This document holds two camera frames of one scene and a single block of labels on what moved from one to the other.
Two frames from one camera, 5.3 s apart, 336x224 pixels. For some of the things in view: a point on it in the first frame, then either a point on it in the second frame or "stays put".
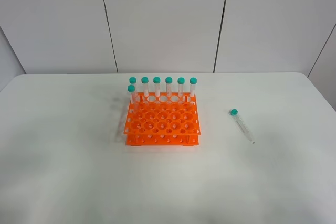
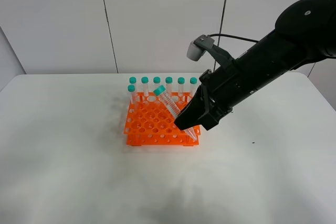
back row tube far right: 193,81 stays put
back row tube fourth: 168,81 stays put
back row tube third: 157,80 stays put
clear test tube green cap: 242,125 → 171,107
